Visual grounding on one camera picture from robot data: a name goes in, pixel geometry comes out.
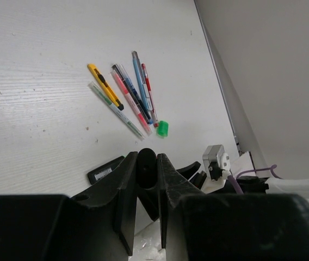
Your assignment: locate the clear pink pen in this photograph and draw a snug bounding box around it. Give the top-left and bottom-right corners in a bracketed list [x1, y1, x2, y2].
[111, 70, 152, 135]

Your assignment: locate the black green highlighter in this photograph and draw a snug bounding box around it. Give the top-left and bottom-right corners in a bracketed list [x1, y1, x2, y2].
[86, 156, 125, 185]

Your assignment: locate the black yellow highlighter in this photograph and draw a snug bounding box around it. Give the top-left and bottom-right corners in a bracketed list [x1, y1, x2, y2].
[136, 148, 159, 221]

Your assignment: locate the clear red pen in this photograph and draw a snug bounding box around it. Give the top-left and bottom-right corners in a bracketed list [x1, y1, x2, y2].
[141, 63, 159, 128]

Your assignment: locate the clear green pen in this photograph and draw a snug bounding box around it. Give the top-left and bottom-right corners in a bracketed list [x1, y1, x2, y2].
[88, 82, 145, 140]

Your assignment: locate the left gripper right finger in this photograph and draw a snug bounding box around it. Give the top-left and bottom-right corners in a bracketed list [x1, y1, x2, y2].
[157, 154, 309, 260]

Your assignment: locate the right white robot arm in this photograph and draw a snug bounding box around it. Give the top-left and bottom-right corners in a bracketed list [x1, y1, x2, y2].
[189, 163, 309, 199]

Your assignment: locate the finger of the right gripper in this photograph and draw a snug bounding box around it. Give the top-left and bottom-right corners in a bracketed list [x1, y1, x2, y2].
[176, 161, 201, 179]

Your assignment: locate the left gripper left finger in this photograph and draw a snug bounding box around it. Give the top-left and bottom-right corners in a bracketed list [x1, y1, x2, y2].
[0, 152, 137, 260]

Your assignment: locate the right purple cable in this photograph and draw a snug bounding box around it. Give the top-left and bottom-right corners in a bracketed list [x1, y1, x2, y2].
[227, 164, 279, 195]

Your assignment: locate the light blue mechanical pencil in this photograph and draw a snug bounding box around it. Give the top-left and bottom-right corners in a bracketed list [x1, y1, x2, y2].
[132, 51, 152, 111]

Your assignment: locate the yellow utility knife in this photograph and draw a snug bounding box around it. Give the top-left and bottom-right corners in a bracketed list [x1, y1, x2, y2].
[87, 64, 124, 111]

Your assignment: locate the black blue pen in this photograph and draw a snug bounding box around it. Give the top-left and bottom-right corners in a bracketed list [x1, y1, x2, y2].
[112, 64, 153, 125]

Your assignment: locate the green highlighter cap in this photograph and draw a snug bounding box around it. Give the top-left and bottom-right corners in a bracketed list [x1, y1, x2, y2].
[157, 121, 169, 138]

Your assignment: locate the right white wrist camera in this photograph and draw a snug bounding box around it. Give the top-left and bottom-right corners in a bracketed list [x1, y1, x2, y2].
[202, 145, 231, 181]

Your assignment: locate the aluminium rail right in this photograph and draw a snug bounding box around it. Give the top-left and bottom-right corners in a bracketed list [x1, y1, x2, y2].
[195, 1, 255, 152]

